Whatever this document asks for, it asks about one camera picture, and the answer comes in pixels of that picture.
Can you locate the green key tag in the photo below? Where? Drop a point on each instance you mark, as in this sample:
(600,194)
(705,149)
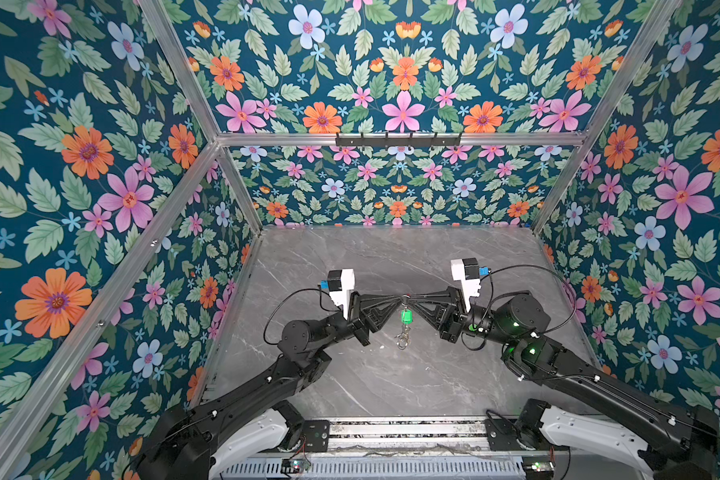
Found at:
(406,317)

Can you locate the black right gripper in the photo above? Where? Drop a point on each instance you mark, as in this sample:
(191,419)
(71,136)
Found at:
(448,321)

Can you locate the black wall hook rail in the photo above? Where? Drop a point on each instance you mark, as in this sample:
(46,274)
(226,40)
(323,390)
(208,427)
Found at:
(385,140)

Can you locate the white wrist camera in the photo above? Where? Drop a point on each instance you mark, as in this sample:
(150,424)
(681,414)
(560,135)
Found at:
(468,273)
(339,285)

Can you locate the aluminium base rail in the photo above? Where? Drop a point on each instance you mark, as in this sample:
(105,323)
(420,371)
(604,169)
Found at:
(420,448)

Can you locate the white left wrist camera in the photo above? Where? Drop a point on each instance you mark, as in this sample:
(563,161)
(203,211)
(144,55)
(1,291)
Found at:
(339,285)

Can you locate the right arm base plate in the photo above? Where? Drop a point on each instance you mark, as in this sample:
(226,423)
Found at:
(504,434)

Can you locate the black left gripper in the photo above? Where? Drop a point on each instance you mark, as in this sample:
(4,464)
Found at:
(358,304)

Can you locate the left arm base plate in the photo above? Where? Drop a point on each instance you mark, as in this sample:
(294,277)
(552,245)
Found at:
(311,436)

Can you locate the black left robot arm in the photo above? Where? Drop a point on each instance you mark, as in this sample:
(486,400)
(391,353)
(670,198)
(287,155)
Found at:
(201,443)

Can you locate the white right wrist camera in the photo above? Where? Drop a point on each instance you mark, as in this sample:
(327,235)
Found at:
(468,273)

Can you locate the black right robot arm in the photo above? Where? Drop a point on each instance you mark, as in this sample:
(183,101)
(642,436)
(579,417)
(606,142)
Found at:
(656,438)

